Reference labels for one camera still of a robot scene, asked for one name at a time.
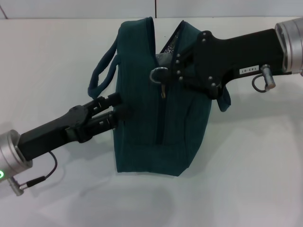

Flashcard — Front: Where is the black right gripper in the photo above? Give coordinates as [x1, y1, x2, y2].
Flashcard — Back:
[163, 28, 287, 99]

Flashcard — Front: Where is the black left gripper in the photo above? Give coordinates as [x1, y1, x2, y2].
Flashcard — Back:
[20, 93, 132, 161]

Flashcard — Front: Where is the silver zipper pull ring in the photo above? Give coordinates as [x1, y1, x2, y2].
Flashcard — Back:
[149, 67, 170, 84]

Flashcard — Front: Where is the dark teal lunch bag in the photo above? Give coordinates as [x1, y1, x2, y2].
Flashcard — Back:
[87, 17, 232, 177]

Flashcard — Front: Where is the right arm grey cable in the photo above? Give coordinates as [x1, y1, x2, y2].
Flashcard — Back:
[251, 64, 276, 93]

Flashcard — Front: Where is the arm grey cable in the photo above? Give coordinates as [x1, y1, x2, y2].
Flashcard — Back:
[251, 64, 276, 93]
[8, 151, 59, 197]

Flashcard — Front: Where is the left arm grey cable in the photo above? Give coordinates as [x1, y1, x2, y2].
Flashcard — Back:
[8, 151, 59, 197]

